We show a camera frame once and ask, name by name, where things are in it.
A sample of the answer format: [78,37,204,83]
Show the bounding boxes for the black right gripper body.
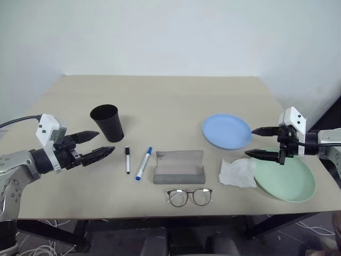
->
[276,124,299,165]

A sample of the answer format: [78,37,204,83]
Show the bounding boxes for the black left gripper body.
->
[52,135,84,170]

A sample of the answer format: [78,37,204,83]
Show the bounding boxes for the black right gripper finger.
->
[251,126,280,137]
[244,149,281,163]

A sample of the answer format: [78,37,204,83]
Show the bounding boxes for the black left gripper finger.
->
[79,146,116,167]
[69,130,100,144]

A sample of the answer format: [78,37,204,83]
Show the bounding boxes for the black plastic cup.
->
[90,104,125,143]

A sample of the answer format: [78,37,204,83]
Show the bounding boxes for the black-capped whiteboard marker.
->
[124,146,132,175]

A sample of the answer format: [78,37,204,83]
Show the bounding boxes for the crumpled white tissue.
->
[218,157,257,188]

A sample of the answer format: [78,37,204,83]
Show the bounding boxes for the green plate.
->
[253,147,316,204]

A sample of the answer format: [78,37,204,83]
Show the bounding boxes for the blue plate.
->
[201,113,253,150]

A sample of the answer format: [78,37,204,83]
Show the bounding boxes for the blue-capped whiteboard marker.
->
[135,146,153,181]

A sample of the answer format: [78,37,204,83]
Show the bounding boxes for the grey open glasses case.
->
[153,150,206,185]

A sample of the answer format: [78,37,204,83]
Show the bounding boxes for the brown round-framed glasses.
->
[166,188,214,208]

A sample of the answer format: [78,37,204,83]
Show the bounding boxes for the dark rounded shape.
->
[205,232,240,256]

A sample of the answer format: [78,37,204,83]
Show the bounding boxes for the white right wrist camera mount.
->
[278,106,307,157]

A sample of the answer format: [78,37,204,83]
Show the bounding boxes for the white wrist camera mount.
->
[278,106,307,157]
[35,114,69,172]

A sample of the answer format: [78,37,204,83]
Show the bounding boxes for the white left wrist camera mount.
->
[35,114,69,172]

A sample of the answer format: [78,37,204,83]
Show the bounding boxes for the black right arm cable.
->
[318,157,341,187]

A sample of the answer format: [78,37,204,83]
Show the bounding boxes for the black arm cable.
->
[0,115,43,129]
[318,157,341,187]

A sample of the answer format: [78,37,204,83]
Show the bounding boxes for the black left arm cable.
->
[0,115,43,129]

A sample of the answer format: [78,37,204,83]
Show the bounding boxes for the white floor cable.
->
[16,218,78,256]

